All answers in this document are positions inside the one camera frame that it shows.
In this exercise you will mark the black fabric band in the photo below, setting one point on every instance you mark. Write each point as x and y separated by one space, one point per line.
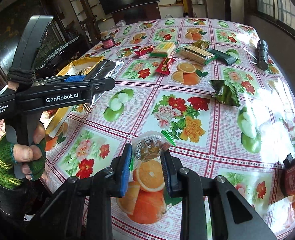
21 77

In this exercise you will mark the red label jar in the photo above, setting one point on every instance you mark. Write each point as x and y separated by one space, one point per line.
108 42

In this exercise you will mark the fruit and flower tablecloth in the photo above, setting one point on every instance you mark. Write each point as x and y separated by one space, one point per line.
212 130

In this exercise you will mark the yellow cracker packet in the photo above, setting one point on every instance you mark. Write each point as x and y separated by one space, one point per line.
162 48

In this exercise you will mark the dark glass side table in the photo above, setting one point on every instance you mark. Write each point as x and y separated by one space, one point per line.
55 50

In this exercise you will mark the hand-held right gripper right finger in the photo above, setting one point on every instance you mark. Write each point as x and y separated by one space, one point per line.
166 172

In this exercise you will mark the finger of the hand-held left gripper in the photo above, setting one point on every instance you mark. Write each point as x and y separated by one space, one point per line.
73 79
98 68

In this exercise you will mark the green cracker packet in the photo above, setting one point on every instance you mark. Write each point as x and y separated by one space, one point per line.
197 54

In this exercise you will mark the barred window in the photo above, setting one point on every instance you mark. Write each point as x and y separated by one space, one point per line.
280 2

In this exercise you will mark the person's left hand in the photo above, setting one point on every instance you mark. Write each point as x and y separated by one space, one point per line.
2 165

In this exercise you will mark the clear plastic bag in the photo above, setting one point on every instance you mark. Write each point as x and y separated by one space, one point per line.
121 23

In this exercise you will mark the red packet with black label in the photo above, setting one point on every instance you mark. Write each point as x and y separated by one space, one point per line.
165 65

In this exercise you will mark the wooden chair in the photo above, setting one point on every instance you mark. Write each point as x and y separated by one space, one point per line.
90 30

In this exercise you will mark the green foil snack packet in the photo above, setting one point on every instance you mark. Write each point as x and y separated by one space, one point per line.
225 93

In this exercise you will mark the black cracker packet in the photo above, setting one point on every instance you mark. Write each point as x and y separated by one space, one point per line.
223 57

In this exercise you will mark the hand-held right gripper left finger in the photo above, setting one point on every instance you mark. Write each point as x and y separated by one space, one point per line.
126 172

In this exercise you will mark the yellow cardboard box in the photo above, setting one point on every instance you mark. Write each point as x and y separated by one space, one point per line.
56 122

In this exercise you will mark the red can with metal top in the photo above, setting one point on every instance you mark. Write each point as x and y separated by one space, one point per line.
293 180

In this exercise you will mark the clear nut cake packet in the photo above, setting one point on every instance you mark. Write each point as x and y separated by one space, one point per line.
147 146

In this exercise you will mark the plain red snack packet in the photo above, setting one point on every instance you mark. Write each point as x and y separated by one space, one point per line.
143 50

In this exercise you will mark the large silver foil packet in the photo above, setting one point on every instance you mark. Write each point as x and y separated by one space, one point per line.
118 66

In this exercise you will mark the black flashlight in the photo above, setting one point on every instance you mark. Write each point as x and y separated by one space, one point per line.
262 53

